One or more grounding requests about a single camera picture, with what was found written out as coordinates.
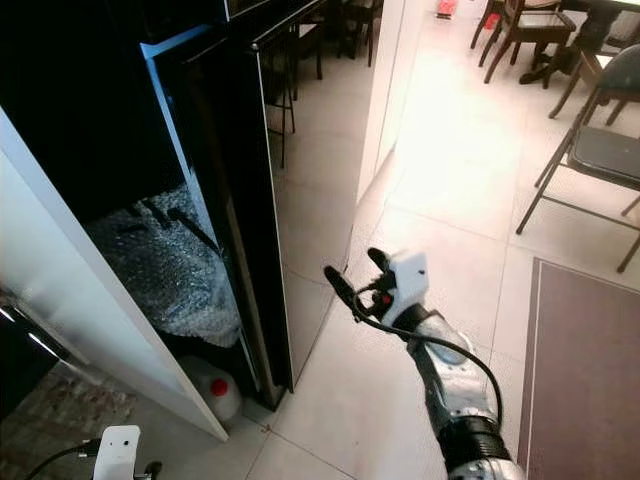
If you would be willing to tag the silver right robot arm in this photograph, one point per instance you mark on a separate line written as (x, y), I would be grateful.
(455, 400)

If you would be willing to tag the black glossy cabinet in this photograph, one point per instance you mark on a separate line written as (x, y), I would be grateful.
(240, 200)

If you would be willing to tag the white jug red cap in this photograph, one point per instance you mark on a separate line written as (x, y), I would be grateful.
(220, 398)

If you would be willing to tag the clear bubble wrap bundle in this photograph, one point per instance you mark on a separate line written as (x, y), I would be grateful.
(170, 290)

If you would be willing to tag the brown floor mat pale border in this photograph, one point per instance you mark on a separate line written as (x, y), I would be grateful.
(590, 380)

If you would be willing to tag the black glossy appliance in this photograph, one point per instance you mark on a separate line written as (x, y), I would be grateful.
(25, 365)

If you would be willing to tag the metal folding chair black seat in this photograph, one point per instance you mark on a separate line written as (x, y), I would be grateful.
(605, 155)

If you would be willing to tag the dark wooden dining chair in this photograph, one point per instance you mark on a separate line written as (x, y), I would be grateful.
(585, 62)
(540, 22)

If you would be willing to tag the patterned beige rug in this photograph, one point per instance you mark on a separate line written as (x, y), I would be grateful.
(65, 420)

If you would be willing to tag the seated person dark legs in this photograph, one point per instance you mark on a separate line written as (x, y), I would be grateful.
(585, 30)

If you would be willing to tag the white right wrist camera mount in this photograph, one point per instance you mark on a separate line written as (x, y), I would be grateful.
(407, 278)

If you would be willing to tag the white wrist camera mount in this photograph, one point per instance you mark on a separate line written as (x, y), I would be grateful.
(117, 455)
(407, 278)

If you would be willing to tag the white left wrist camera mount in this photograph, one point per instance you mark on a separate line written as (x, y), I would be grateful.
(117, 455)

